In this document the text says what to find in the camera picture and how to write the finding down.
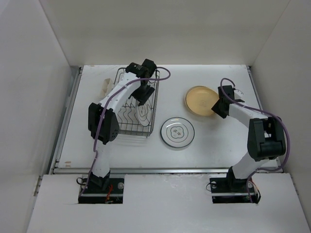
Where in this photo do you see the yellow-backed white plate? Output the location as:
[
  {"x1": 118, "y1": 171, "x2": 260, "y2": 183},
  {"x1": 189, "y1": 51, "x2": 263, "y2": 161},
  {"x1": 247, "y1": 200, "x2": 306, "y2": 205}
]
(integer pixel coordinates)
[{"x1": 136, "y1": 100, "x2": 152, "y2": 127}]

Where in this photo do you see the plain cream plate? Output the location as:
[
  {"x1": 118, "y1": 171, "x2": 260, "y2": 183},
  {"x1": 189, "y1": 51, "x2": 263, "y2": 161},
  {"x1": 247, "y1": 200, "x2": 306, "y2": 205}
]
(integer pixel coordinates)
[{"x1": 185, "y1": 85, "x2": 219, "y2": 119}]

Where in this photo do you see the yellow deep plate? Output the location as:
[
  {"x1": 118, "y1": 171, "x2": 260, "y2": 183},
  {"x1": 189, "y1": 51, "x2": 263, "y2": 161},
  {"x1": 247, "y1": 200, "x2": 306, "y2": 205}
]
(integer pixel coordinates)
[{"x1": 185, "y1": 85, "x2": 219, "y2": 117}]

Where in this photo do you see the white plate green lettered rim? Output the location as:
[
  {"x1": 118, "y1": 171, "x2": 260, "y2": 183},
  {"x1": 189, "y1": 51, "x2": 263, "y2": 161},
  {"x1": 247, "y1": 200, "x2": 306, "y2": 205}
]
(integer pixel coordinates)
[{"x1": 160, "y1": 117, "x2": 195, "y2": 149}]

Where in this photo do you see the cream plate green ring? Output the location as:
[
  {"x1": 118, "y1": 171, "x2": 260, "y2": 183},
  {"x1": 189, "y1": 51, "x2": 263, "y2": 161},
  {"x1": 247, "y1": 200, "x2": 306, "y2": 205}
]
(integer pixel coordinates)
[{"x1": 160, "y1": 117, "x2": 196, "y2": 148}]

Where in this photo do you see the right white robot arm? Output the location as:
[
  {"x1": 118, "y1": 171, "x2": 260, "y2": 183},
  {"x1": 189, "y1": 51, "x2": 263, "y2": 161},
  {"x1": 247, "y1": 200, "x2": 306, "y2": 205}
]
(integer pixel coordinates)
[{"x1": 212, "y1": 85, "x2": 286, "y2": 192}]

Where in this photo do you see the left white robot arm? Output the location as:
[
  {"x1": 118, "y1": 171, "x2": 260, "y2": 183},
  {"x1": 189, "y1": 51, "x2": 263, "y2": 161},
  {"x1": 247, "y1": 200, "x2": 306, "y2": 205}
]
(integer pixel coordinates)
[{"x1": 86, "y1": 59, "x2": 157, "y2": 193}]

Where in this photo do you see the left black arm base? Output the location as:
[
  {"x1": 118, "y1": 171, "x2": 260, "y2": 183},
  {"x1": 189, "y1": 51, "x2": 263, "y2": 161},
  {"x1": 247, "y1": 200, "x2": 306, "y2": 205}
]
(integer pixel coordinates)
[{"x1": 78, "y1": 174, "x2": 125, "y2": 204}]

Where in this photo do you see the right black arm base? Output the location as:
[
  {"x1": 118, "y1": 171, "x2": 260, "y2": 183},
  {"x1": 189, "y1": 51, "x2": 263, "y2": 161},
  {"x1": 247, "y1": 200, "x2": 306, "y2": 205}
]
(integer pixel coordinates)
[{"x1": 208, "y1": 177, "x2": 261, "y2": 204}]

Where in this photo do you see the cream plastic cutlery holder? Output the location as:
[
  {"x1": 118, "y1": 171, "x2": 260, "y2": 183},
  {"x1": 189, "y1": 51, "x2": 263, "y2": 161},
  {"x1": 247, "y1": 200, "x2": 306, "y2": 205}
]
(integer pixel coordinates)
[{"x1": 99, "y1": 79, "x2": 114, "y2": 99}]

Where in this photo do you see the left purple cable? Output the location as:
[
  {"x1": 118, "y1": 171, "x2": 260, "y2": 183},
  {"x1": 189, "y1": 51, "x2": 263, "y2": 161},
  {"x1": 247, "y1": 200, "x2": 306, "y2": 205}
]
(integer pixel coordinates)
[{"x1": 80, "y1": 67, "x2": 171, "y2": 197}]

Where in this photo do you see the purple cable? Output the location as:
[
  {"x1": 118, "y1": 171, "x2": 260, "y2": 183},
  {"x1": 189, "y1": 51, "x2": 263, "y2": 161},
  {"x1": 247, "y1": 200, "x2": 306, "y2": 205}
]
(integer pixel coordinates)
[
  {"x1": 220, "y1": 77, "x2": 292, "y2": 202},
  {"x1": 80, "y1": 67, "x2": 171, "y2": 197}
]

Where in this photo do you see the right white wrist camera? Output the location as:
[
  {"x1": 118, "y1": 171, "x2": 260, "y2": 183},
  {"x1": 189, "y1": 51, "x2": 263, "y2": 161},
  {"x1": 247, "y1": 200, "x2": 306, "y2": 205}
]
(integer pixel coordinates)
[{"x1": 233, "y1": 88, "x2": 244, "y2": 100}]

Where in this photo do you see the grey wire dish rack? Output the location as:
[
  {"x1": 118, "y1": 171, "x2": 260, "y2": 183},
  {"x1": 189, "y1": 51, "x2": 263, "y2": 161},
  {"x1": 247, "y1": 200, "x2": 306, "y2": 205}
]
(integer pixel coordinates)
[{"x1": 117, "y1": 81, "x2": 159, "y2": 137}]

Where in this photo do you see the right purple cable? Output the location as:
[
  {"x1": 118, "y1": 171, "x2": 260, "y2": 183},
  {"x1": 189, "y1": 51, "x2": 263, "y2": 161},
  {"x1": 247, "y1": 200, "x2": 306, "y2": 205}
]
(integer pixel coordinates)
[{"x1": 220, "y1": 77, "x2": 292, "y2": 202}]

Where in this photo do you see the aluminium table rail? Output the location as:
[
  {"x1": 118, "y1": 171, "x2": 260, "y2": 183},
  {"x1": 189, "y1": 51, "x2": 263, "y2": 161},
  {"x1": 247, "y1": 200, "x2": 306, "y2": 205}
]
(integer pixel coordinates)
[{"x1": 48, "y1": 67, "x2": 285, "y2": 175}]

